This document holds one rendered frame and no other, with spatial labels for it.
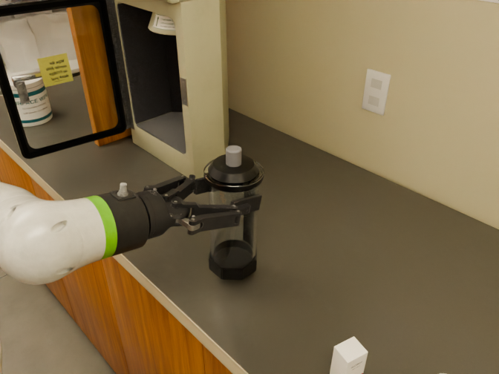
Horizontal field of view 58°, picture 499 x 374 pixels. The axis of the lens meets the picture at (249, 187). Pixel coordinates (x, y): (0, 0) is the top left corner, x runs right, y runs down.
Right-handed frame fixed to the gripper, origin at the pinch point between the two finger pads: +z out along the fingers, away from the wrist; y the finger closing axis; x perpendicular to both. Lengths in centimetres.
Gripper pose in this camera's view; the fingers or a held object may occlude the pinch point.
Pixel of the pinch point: (231, 193)
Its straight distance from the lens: 84.0
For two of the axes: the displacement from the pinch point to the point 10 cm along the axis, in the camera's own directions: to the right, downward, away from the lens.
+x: -1.8, 9.0, 4.0
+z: 7.0, -1.8, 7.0
